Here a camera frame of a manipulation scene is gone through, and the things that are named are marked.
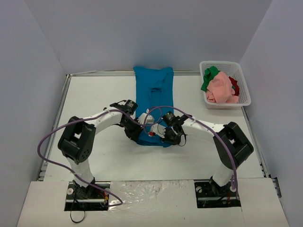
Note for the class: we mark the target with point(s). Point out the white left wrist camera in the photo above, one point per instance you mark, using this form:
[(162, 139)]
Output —
[(145, 118)]

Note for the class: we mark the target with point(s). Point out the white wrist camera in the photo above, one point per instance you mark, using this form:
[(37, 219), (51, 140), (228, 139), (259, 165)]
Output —
[(158, 130), (145, 118)]

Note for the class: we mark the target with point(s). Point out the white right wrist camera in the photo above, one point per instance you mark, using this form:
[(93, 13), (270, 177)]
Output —
[(158, 130)]

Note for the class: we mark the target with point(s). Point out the red t shirt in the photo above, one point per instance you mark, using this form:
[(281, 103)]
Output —
[(235, 86)]

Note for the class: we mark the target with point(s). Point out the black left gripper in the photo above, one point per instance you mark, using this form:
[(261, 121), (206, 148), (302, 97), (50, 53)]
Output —
[(135, 132)]

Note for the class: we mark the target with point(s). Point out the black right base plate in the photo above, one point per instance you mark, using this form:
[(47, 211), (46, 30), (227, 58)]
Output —
[(209, 195)]

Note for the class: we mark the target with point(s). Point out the pink t shirt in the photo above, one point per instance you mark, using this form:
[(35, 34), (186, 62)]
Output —
[(220, 90)]

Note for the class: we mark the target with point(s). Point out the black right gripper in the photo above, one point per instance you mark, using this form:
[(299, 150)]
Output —
[(171, 136)]

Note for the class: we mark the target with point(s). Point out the green t shirt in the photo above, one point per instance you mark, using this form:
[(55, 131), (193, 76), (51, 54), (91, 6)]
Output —
[(209, 75)]

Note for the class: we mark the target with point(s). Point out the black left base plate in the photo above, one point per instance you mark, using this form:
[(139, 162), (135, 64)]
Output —
[(85, 199)]

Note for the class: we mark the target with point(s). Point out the blue t shirt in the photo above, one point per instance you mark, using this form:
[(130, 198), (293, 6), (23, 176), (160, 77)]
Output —
[(154, 87)]

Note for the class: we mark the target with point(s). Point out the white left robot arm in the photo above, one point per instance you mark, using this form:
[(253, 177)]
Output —
[(76, 142)]

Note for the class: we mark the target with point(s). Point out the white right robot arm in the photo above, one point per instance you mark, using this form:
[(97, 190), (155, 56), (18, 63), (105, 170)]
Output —
[(229, 142)]

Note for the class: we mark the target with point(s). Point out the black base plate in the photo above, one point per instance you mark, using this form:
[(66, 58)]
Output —
[(209, 195), (85, 199)]

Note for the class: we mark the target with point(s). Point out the white plastic laundry basket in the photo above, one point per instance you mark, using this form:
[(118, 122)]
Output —
[(231, 69)]

